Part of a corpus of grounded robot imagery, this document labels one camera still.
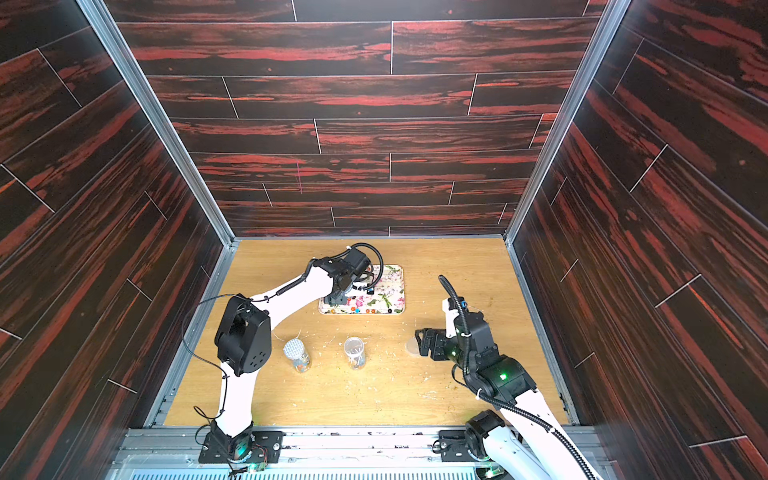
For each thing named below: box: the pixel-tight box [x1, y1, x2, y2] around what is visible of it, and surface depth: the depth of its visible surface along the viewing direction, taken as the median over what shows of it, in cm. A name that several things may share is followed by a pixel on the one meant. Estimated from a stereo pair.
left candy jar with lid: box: [283, 338, 311, 373], surface depth 82 cm
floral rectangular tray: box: [318, 264, 405, 315], surface depth 101 cm
